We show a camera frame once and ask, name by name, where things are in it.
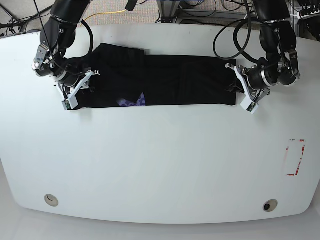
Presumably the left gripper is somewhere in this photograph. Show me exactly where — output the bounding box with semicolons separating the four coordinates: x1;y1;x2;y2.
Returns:
239;66;270;103

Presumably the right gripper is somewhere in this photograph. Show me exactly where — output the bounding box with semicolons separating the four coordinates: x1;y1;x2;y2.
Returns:
61;70;100;97

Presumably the black T-shirt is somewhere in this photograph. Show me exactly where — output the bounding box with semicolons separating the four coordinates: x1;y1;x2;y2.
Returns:
76;43;237;109

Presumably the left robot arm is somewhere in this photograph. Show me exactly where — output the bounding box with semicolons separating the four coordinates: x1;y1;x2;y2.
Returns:
212;0;301;106

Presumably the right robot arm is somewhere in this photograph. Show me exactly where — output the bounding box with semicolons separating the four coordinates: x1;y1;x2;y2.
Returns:
32;0;99;98

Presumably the red tape rectangle marking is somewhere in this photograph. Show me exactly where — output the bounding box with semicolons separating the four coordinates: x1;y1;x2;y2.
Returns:
284;139;306;177

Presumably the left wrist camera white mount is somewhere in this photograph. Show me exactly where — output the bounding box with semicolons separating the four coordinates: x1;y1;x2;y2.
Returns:
225;63;260;115

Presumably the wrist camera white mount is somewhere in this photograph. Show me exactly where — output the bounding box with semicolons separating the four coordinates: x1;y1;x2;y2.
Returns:
225;63;260;115
56;70;100;111

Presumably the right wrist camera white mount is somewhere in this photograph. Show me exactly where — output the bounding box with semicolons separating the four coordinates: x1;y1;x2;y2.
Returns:
56;70;100;111

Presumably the yellow cable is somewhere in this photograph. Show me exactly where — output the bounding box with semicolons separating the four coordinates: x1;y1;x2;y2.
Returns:
79;9;126;28

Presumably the aluminium frame post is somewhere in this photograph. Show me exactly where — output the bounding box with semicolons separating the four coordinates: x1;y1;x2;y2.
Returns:
156;0;181;24

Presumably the right table cable grommet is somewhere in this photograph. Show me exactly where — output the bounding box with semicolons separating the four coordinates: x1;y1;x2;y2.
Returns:
262;199;278;212

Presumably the table cable grommet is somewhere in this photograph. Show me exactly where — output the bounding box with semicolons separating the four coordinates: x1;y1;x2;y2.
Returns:
44;194;59;207
262;199;278;212

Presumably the left table cable grommet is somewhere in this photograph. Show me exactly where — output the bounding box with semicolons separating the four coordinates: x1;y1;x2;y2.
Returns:
44;194;59;207

